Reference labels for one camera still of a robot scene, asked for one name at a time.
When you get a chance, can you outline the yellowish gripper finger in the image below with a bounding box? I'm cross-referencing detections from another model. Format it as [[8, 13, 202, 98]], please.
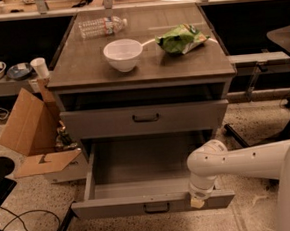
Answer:
[[190, 197, 205, 209]]

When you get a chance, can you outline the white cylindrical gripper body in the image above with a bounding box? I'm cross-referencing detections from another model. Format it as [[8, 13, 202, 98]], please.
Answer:
[[189, 176, 216, 200]]

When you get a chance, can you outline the grey drawer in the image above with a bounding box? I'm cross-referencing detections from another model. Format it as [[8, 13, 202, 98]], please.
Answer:
[[61, 99, 228, 140], [65, 129, 238, 222]]

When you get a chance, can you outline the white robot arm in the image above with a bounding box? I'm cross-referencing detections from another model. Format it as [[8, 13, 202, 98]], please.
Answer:
[[187, 139, 290, 231]]

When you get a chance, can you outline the grey drawer cabinet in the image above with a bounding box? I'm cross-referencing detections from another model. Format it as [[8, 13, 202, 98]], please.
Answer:
[[48, 3, 236, 138]]

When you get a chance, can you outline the grey top drawer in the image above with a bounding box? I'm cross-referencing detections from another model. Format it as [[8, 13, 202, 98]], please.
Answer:
[[61, 99, 228, 140]]

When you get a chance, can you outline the white box under cardboard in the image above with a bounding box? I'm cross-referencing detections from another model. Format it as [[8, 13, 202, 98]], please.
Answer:
[[44, 154, 89, 183]]

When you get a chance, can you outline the green chip bag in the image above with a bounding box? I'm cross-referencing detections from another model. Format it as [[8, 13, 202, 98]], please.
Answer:
[[155, 23, 209, 55]]

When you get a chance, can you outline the white bowl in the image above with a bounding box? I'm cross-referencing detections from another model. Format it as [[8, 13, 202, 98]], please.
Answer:
[[103, 39, 143, 72]]

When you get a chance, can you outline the brown cardboard box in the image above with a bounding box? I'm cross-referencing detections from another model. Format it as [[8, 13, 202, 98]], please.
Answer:
[[0, 79, 82, 178]]

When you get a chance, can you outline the clear plastic water bottle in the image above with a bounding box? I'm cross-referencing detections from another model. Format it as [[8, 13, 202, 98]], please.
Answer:
[[79, 16, 128, 39]]

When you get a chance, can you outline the white paper cup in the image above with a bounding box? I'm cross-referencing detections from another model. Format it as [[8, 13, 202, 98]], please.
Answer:
[[30, 57, 50, 79]]

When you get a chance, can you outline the blue patterned bowl right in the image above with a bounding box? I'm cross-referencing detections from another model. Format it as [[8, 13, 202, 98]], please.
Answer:
[[6, 63, 32, 81]]

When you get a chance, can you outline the grey low shelf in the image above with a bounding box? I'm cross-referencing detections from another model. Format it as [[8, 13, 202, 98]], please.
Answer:
[[0, 75, 40, 97]]

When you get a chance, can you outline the black floor cable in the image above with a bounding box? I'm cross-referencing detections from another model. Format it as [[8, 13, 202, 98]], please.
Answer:
[[0, 202, 62, 231]]

